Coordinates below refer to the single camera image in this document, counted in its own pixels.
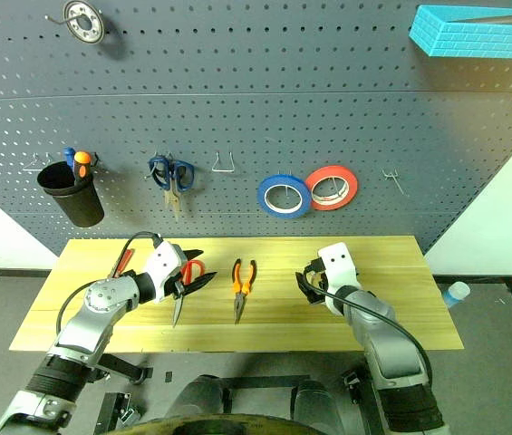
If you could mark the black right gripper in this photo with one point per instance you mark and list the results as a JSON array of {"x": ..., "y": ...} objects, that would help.
[{"x": 318, "y": 264}]

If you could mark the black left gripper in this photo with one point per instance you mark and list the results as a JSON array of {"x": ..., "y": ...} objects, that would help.
[{"x": 178, "y": 288}]

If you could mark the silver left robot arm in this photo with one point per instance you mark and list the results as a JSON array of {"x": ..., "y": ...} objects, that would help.
[{"x": 88, "y": 326}]

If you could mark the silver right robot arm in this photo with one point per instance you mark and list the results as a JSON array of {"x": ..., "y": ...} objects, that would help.
[{"x": 387, "y": 344}]

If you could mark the dark grey pegboard wall panel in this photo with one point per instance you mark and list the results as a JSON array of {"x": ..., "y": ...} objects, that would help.
[{"x": 283, "y": 113}]

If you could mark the blue tape roll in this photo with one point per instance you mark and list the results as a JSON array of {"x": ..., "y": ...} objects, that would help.
[{"x": 262, "y": 199}]

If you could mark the black table crossbar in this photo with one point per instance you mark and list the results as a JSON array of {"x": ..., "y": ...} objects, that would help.
[{"x": 264, "y": 382}]

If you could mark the dark rounded shape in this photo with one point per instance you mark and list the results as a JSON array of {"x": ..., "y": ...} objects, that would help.
[
  {"x": 201, "y": 399},
  {"x": 316, "y": 405}
]

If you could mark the red tape roll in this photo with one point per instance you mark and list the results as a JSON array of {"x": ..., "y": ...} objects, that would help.
[{"x": 328, "y": 174}]

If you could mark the black cup holder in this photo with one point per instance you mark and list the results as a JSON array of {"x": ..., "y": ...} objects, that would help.
[{"x": 79, "y": 204}]

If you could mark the double-prong metal peg hook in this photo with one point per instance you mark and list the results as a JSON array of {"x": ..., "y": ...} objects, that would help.
[{"x": 393, "y": 176}]

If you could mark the clear plastic bottle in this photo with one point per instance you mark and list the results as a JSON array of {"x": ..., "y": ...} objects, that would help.
[{"x": 457, "y": 293}]

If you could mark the black cup hook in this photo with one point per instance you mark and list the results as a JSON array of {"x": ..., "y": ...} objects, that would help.
[{"x": 95, "y": 158}]

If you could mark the orange and black screwdriver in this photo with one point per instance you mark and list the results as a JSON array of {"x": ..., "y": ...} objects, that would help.
[{"x": 82, "y": 158}]

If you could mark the dark round disc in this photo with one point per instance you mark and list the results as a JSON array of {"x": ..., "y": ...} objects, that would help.
[{"x": 219, "y": 427}]

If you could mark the round metal disc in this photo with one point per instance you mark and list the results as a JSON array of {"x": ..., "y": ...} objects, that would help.
[{"x": 95, "y": 30}]

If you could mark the long metal peg hook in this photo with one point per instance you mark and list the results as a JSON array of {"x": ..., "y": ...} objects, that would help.
[{"x": 56, "y": 19}]

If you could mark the blue brick-pattern foam block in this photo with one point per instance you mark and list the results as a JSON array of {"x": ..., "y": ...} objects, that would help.
[{"x": 477, "y": 41}]

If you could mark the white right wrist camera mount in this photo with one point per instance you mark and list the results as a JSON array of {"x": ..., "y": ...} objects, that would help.
[{"x": 339, "y": 267}]

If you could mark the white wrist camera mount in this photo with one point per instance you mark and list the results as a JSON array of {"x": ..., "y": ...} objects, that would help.
[
  {"x": 339, "y": 267},
  {"x": 162, "y": 272}
]

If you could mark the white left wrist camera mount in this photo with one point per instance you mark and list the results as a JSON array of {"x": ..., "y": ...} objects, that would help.
[{"x": 162, "y": 272}]

